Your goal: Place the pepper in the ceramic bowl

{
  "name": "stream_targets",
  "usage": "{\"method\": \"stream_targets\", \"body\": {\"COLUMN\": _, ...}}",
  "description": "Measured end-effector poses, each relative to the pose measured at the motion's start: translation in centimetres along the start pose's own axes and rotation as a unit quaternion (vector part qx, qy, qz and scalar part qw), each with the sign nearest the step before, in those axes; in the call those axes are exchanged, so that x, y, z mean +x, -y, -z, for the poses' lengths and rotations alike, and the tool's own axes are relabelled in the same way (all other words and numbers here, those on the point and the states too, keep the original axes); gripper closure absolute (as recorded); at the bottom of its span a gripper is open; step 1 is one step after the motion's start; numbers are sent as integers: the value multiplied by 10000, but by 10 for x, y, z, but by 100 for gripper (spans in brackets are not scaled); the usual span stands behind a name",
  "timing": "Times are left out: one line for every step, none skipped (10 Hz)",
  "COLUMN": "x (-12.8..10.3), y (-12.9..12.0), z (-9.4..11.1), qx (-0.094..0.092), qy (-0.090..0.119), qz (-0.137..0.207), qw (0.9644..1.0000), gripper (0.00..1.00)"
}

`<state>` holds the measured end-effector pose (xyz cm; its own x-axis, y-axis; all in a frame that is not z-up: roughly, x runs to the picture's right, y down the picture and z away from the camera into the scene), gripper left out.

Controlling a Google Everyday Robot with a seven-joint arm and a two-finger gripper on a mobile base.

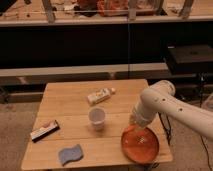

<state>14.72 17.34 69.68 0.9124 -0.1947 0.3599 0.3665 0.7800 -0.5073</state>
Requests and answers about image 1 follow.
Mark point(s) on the long metal shelf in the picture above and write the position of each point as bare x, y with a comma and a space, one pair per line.
33, 50

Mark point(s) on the black box on shelf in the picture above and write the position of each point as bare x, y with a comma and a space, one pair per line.
190, 59

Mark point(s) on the wooden table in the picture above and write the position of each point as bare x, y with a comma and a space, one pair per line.
66, 103

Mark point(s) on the blue sponge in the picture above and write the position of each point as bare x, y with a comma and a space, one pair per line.
72, 154

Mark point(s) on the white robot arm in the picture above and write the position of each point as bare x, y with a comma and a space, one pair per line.
159, 98

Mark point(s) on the translucent plastic cup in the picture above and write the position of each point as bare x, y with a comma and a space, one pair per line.
97, 118

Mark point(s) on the white tube bottle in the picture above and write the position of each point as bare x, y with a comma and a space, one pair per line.
100, 95

